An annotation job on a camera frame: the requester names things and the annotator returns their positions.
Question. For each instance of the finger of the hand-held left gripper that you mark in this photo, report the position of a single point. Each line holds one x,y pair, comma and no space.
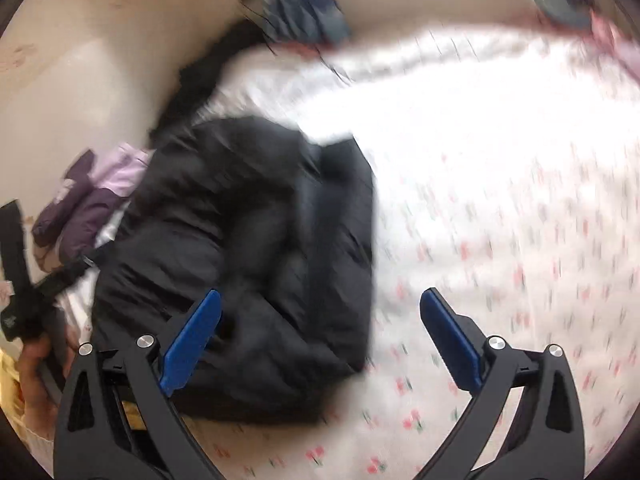
15,245
65,277

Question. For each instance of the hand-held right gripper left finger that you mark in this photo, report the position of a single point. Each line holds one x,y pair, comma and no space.
192,340

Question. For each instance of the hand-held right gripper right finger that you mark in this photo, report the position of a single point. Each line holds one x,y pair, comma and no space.
450,340

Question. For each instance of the black puffer jacket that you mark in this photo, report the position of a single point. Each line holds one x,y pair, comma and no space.
240,240

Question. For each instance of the person's left hand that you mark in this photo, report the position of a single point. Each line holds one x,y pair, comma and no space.
32,375

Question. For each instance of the purple jacket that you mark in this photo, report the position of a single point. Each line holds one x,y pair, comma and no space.
85,205

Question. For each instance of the white cherry print duvet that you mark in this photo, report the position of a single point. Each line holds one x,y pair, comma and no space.
500,160

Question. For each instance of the dark coat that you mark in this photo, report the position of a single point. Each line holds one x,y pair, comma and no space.
200,85

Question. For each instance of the white bed headboard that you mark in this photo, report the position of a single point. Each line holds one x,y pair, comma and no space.
425,0

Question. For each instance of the pink blanket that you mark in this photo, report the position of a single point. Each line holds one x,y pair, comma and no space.
617,42

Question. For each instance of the blue patterned pillow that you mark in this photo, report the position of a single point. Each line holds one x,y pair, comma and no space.
310,10

